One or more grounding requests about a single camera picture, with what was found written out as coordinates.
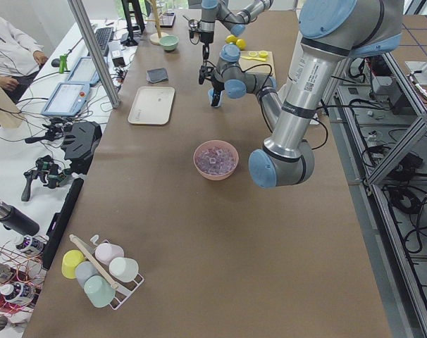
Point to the wooden cutting board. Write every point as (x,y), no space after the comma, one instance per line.
(256,67)

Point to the black plastic housing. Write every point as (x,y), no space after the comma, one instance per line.
(79,144)

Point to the yellow cup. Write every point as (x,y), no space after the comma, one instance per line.
(71,260)

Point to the cream rabbit tray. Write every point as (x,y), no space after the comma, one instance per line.
(151,106)

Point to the yellow lemon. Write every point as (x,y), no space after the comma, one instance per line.
(241,44)
(231,39)

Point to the metal ice scoop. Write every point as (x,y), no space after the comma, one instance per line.
(193,24)

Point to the yellow plastic knife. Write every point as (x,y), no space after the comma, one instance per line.
(252,58)

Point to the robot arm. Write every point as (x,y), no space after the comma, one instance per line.
(217,11)
(330,32)

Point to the seated person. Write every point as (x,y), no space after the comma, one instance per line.
(21,58)

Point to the mint green cup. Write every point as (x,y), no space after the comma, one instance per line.
(99,291)

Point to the wooden rack handle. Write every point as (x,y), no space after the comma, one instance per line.
(88,251)

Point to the pink cup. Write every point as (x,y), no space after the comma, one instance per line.
(106,252)

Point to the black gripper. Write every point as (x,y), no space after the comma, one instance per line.
(216,84)
(204,37)

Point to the aluminium frame post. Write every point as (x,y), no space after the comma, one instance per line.
(81,18)

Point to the mint green bowl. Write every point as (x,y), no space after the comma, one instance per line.
(169,42)

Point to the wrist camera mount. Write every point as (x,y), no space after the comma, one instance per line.
(205,73)

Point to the pink bowl of ice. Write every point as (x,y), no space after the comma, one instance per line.
(216,159)

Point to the black thermos bottle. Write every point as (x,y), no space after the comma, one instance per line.
(13,219)

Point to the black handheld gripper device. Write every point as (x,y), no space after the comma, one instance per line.
(49,173)

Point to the black bar device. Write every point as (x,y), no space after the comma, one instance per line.
(59,223)

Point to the blue teach pendant far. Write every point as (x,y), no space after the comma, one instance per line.
(84,71)

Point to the light blue plastic cup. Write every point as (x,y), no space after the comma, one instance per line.
(215,97)

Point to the grey cup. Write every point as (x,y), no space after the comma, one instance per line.
(84,271)

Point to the green clamp tool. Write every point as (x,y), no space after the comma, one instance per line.
(63,67)

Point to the yellow lemon far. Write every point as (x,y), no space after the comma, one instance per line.
(231,39)

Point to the white wire cup rack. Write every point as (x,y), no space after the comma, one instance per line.
(126,289)

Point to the grey folded cloth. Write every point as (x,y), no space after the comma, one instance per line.
(157,75)

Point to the blue teach pendant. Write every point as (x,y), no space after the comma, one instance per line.
(84,71)
(67,99)

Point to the black keyboard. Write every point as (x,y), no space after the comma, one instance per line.
(104,35)

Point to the wooden mug tree stand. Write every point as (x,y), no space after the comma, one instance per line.
(156,37)

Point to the yellow lemon near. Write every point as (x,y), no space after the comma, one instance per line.
(241,44)

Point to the blue teach pendant near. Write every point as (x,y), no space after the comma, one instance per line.
(67,99)

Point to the white cup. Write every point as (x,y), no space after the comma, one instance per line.
(124,269)

